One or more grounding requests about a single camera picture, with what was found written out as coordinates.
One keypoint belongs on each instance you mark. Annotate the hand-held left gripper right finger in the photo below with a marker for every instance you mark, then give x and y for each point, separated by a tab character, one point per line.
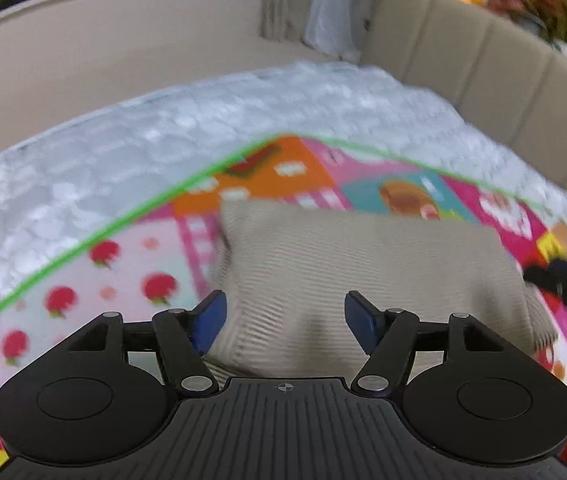
358	316

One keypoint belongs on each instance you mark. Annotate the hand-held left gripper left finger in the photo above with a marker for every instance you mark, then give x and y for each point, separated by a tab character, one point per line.
212	315

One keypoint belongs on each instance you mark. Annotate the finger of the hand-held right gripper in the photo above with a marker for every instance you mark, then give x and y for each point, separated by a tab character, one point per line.
558	280

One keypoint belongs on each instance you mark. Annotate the beige knitted sweater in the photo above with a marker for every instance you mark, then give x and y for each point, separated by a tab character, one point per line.
343	265

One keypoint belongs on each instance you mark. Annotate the colourful printed play mat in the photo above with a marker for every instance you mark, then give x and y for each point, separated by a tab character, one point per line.
128	270

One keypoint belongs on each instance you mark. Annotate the white quilted mattress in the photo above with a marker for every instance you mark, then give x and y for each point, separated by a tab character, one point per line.
173	115

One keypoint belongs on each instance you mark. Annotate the beige padded headboard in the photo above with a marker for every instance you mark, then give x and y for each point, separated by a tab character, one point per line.
488	60

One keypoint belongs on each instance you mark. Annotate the green potted plant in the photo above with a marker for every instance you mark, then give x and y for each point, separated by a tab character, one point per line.
561	20

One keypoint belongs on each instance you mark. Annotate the light blue curtain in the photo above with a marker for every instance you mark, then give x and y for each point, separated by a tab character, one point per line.
328	5

